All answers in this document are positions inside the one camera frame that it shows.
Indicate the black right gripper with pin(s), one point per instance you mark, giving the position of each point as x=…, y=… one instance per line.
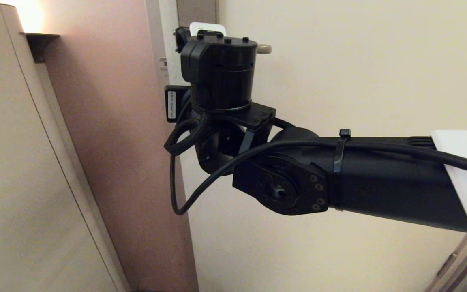
x=217, y=150

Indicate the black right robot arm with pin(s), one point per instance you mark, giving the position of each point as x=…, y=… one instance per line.
x=379, y=182

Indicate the small metal latch plate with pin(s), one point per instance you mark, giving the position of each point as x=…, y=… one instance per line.
x=163, y=65

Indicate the brown metal lock plate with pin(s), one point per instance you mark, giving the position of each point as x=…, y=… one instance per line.
x=197, y=12

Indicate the beige curved wall panel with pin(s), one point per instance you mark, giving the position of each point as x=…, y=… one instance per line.
x=14, y=162

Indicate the dark wall lamp shelf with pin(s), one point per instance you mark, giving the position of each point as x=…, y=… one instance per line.
x=39, y=44

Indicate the brown side door frame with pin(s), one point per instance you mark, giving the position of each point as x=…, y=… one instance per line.
x=452, y=259

